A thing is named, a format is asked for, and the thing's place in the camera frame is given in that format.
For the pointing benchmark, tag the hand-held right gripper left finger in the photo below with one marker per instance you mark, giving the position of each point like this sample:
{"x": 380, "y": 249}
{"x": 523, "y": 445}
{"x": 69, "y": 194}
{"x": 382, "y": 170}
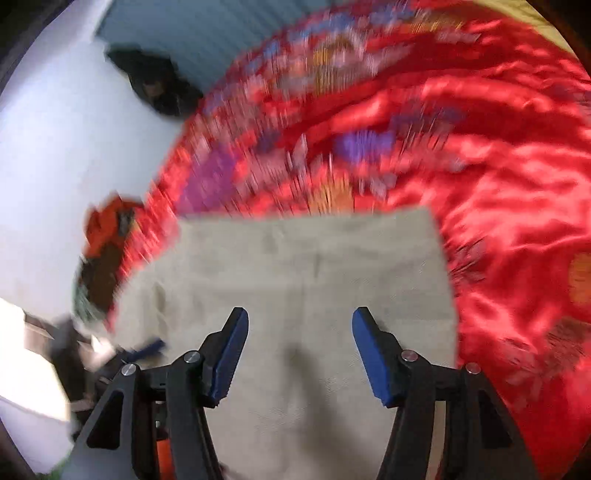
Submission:
{"x": 228, "y": 360}

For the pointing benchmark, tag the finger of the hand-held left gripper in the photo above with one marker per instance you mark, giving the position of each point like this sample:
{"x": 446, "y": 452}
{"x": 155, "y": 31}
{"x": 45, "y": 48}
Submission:
{"x": 147, "y": 349}

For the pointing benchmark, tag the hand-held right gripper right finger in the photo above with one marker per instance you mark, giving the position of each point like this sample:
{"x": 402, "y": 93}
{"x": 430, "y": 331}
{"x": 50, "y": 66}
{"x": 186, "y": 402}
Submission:
{"x": 371, "y": 360}

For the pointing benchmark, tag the beige pants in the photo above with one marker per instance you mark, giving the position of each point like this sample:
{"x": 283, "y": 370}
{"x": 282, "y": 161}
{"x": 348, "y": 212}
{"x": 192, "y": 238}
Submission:
{"x": 300, "y": 277}

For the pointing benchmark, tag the dark wooden nightstand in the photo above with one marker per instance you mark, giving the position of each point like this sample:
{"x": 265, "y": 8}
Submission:
{"x": 99, "y": 281}

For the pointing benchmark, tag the orange fleece clothing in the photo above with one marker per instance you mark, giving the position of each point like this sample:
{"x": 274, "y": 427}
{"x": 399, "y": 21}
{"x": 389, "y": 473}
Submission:
{"x": 162, "y": 450}

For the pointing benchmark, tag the orange clothes pile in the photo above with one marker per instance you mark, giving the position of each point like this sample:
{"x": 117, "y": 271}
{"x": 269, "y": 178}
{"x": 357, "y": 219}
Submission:
{"x": 106, "y": 226}

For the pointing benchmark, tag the red floral satin blanket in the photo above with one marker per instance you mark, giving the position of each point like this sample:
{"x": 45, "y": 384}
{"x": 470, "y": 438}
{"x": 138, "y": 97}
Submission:
{"x": 508, "y": 184}

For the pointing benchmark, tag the dark hanging clothes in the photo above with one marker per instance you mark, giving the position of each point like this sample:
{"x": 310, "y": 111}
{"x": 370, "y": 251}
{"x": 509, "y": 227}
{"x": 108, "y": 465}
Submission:
{"x": 157, "y": 87}

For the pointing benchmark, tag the blue curtain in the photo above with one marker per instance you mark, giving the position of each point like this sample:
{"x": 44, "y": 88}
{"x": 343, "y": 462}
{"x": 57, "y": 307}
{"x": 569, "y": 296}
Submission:
{"x": 207, "y": 27}

